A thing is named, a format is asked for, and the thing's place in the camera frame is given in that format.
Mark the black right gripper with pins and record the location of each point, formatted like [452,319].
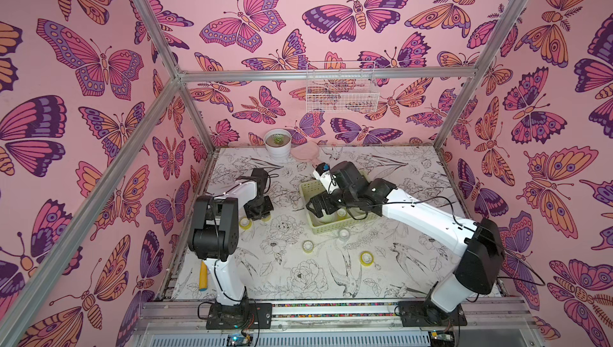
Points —
[323,202]

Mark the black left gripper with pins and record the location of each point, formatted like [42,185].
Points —
[267,211]

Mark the pale green perforated storage basket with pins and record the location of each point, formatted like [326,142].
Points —
[323,216]

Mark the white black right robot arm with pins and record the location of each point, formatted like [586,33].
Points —
[478,244]

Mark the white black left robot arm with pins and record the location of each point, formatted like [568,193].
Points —
[214,232]

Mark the small clear tape roll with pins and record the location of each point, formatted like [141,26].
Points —
[344,235]

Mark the white pot with plant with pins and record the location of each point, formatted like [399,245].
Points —
[278,144]

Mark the blue yellow garden fork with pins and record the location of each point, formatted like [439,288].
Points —
[203,277]

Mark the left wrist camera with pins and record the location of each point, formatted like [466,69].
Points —
[261,177]

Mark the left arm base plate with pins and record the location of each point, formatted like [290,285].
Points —
[252,315]

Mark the white wire wall basket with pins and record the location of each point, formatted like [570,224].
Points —
[341,90]

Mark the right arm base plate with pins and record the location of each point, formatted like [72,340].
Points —
[424,314]

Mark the aluminium front rail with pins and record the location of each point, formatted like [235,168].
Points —
[489,321]

